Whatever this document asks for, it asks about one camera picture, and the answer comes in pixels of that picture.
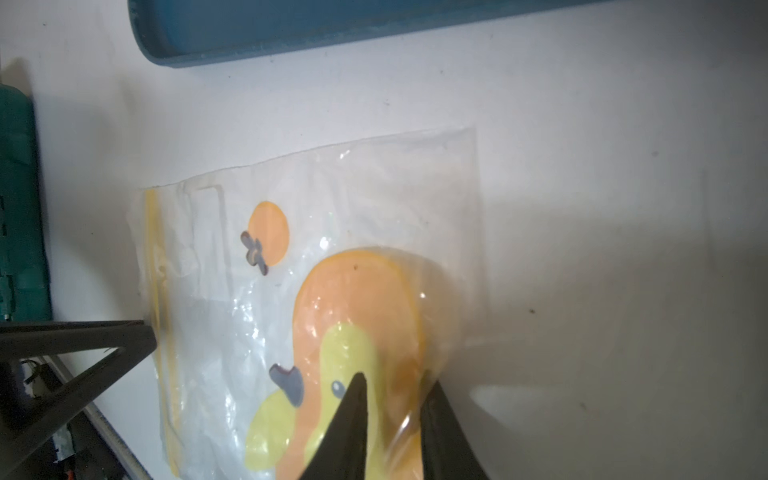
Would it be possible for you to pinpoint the teal tray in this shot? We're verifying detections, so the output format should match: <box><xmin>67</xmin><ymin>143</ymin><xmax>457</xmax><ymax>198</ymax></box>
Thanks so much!
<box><xmin>127</xmin><ymin>0</ymin><xmax>584</xmax><ymax>68</ymax></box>

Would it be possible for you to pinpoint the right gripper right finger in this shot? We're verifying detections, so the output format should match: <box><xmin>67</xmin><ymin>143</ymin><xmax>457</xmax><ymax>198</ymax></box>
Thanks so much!
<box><xmin>420</xmin><ymin>382</ymin><xmax>489</xmax><ymax>480</ymax></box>

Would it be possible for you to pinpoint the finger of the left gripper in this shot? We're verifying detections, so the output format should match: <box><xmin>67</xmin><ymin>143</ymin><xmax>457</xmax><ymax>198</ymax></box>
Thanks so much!
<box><xmin>0</xmin><ymin>319</ymin><xmax>158</xmax><ymax>475</ymax></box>

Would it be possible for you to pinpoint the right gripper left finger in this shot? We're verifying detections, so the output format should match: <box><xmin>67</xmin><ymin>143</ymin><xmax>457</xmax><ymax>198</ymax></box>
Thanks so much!
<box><xmin>299</xmin><ymin>372</ymin><xmax>368</xmax><ymax>480</ymax></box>

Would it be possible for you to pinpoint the clear zip bag yellow strip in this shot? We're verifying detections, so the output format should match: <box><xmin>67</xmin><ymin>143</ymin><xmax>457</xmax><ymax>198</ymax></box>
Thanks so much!
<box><xmin>128</xmin><ymin>128</ymin><xmax>486</xmax><ymax>479</ymax></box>

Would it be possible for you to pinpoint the green box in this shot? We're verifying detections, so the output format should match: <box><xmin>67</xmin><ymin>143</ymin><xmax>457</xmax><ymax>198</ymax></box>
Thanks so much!
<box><xmin>1</xmin><ymin>85</ymin><xmax>52</xmax><ymax>322</ymax></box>

